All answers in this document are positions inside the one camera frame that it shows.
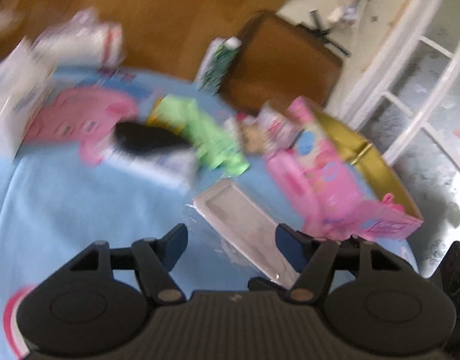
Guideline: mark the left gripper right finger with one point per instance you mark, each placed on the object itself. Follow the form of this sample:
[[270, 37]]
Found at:
[[312, 258]]

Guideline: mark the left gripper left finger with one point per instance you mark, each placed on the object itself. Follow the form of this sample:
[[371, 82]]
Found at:
[[154, 259]]

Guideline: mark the pink tin box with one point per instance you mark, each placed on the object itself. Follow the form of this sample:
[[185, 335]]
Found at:
[[333, 198]]

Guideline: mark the wet wipes pack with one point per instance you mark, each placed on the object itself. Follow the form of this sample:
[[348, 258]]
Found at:
[[176, 170]]

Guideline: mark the black glasses case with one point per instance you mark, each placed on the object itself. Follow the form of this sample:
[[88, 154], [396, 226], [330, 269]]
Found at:
[[141, 139]]

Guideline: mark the green plastic bag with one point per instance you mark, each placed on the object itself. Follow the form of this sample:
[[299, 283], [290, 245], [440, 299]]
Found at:
[[215, 147]]

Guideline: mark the red white can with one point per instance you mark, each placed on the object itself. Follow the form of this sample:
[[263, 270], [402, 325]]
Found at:
[[281, 131]]

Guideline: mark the green drink carton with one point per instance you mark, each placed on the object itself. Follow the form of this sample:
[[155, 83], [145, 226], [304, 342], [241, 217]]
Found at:
[[216, 63]]

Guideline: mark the white tissue pack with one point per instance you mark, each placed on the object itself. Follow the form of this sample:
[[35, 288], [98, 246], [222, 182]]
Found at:
[[26, 81]]

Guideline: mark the bagged white paper cups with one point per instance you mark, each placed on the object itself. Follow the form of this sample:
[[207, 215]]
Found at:
[[83, 41]]

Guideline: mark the brown wood board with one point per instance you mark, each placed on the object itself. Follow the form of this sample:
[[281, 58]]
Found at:
[[168, 36]]

